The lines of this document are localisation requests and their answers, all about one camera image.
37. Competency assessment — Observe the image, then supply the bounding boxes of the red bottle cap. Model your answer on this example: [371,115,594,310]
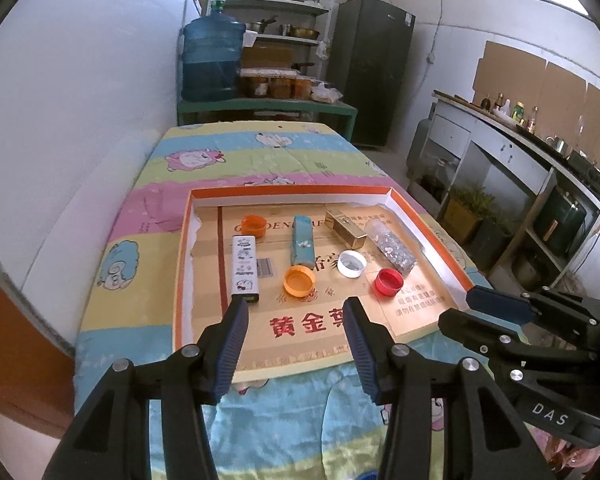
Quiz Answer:
[374,268,404,297]

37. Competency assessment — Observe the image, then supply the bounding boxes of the white lighter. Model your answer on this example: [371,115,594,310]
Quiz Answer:
[230,235,260,304]

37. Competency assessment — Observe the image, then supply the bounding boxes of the orange bottle cap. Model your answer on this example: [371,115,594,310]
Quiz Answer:
[283,264,316,298]

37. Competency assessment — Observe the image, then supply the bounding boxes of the teal lighter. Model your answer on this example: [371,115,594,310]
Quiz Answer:
[290,214,315,269]

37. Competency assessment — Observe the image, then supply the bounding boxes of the colourful cartoon quilt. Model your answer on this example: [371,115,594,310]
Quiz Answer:
[74,122,483,479]

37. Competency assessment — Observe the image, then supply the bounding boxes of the white kitchen counter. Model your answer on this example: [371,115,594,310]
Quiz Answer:
[408,92,600,299]

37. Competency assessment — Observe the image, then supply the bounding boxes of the orange rimmed cardboard tray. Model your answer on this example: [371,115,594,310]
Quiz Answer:
[173,185,472,382]

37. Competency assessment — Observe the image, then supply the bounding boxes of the gold lighter box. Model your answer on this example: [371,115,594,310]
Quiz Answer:
[325,209,367,250]

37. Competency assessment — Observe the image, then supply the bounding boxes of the orange cap in tray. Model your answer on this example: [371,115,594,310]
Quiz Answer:
[240,214,268,238]

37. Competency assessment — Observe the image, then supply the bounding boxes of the green gas cylinder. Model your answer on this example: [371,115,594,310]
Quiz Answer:
[406,118,431,180]

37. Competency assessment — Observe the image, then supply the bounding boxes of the green bench table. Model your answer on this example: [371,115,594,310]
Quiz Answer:
[176,98,358,141]

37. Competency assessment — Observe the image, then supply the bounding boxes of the blue water jug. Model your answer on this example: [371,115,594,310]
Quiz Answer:
[181,0,246,102]

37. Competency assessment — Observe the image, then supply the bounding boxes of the dark green refrigerator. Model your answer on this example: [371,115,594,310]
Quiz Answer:
[326,0,415,148]

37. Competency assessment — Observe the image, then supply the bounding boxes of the white wall shelf unit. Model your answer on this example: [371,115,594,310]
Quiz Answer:
[226,0,336,79]

